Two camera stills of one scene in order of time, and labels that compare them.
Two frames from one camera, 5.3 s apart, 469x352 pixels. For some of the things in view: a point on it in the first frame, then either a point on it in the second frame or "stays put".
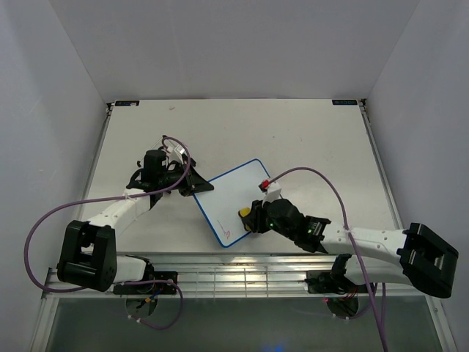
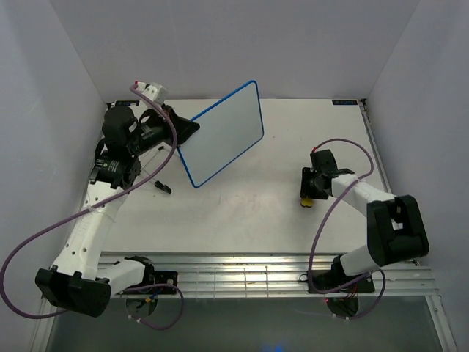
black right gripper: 257,225 → 305,190
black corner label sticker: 127,103 stays put
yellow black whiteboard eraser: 245,215 → 306,202
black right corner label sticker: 344,102 stays put
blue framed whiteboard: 232,191 → 227,130
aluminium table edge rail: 231,276 stays put
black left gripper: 195,183 → 185,127
